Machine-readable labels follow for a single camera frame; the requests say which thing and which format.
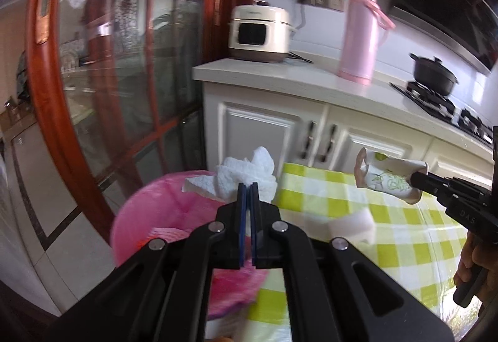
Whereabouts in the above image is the black cabinet handle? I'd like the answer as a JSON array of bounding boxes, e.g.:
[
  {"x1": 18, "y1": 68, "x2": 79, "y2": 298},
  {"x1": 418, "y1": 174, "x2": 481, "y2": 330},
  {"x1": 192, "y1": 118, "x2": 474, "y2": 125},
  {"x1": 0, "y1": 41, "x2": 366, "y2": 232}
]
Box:
[
  {"x1": 321, "y1": 125, "x2": 337, "y2": 163},
  {"x1": 301, "y1": 121, "x2": 317, "y2": 159}
]

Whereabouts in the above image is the black power cord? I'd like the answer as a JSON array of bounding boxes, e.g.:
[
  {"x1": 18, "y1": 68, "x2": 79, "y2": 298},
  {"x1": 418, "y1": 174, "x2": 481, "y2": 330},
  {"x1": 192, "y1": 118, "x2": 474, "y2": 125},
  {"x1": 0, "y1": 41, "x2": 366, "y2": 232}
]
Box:
[{"x1": 286, "y1": 1, "x2": 314, "y2": 64}]

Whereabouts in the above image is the cream rice cooker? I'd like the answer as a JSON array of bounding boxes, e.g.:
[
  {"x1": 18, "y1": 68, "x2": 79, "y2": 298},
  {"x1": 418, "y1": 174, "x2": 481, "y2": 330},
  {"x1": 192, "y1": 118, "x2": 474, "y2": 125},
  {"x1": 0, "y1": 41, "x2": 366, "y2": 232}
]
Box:
[{"x1": 227, "y1": 1, "x2": 297, "y2": 64}]

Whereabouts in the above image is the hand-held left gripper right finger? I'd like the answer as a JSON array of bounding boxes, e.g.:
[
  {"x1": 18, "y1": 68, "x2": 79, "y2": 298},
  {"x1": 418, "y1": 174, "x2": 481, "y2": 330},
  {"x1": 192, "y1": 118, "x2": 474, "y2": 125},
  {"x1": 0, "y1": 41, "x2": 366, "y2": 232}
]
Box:
[{"x1": 249, "y1": 182, "x2": 456, "y2": 342}]

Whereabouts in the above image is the pink plastic bin bag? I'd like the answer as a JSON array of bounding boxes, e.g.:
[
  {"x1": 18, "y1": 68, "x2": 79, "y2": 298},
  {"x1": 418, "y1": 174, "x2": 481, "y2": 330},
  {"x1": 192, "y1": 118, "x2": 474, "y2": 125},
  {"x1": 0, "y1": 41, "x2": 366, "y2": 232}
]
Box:
[{"x1": 110, "y1": 170, "x2": 273, "y2": 321}]

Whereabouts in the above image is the white tissue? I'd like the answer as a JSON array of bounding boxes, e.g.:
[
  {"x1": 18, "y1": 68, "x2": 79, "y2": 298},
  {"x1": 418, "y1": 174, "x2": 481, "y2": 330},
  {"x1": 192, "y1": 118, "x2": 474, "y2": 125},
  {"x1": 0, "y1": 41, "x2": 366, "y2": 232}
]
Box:
[{"x1": 183, "y1": 146, "x2": 278, "y2": 204}]

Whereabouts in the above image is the red wooden glass door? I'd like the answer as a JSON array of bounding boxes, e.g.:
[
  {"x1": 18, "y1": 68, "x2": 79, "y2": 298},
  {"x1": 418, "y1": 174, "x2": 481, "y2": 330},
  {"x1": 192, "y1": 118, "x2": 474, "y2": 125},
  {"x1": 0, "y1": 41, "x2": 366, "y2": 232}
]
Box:
[{"x1": 25, "y1": 0, "x2": 259, "y2": 245}]

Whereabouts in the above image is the white foam block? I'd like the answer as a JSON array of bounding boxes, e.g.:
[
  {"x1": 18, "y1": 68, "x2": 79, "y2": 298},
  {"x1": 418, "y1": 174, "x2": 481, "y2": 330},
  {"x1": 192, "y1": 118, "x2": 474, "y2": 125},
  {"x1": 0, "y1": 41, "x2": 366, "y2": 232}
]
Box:
[{"x1": 311, "y1": 207, "x2": 375, "y2": 247}]

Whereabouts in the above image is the green checked tablecloth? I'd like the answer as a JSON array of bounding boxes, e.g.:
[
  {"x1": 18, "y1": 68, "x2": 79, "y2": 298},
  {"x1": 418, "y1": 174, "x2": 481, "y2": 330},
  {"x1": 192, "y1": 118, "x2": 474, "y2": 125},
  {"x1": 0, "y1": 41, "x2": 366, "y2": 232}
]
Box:
[{"x1": 249, "y1": 162, "x2": 473, "y2": 342}]

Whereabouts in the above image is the pink thermos flask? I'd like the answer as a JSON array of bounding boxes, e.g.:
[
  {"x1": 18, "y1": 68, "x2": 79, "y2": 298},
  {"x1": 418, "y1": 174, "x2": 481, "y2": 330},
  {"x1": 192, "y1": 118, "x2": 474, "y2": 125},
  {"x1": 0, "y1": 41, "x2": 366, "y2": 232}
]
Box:
[{"x1": 336, "y1": 0, "x2": 396, "y2": 86}]

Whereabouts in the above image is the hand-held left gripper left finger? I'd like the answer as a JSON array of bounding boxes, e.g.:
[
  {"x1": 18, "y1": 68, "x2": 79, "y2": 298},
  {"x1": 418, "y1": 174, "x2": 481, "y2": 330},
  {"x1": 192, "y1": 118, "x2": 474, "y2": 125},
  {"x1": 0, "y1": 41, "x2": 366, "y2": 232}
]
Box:
[{"x1": 46, "y1": 182, "x2": 248, "y2": 342}]

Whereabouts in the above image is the black gas stove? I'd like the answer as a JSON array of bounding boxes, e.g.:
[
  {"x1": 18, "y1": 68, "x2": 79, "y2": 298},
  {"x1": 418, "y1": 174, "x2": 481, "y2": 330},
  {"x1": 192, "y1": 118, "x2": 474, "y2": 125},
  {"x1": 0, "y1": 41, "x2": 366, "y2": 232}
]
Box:
[{"x1": 390, "y1": 80, "x2": 495, "y2": 146}]

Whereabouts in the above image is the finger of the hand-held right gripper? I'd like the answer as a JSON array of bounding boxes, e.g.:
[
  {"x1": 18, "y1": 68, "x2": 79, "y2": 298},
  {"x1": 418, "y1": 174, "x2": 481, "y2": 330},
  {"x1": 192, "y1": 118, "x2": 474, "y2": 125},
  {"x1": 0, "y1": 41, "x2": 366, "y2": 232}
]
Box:
[{"x1": 409, "y1": 170, "x2": 460, "y2": 207}]

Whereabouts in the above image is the white kitchen cabinet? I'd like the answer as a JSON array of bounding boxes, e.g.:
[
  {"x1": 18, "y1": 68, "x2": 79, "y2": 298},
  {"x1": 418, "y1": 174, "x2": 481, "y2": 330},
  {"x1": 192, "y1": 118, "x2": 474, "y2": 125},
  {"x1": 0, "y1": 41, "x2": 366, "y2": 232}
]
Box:
[{"x1": 192, "y1": 58, "x2": 498, "y2": 187}]

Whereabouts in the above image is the black cooking pot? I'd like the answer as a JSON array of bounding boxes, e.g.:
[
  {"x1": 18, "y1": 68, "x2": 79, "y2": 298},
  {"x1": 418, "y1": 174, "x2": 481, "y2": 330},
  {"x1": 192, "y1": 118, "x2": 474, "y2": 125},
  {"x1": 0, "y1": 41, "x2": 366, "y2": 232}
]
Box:
[{"x1": 408, "y1": 53, "x2": 460, "y2": 96}]

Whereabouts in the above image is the crushed paper cup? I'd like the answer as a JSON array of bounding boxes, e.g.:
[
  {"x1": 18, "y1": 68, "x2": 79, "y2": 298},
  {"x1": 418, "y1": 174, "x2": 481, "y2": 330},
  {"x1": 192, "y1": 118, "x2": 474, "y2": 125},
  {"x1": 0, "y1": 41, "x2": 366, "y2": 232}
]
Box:
[{"x1": 354, "y1": 147, "x2": 429, "y2": 205}]

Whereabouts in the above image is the person's right hand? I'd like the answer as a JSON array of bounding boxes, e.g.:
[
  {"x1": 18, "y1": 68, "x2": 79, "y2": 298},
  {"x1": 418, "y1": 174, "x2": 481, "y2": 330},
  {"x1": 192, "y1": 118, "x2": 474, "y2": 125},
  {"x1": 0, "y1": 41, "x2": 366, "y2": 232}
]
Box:
[{"x1": 453, "y1": 234, "x2": 474, "y2": 286}]

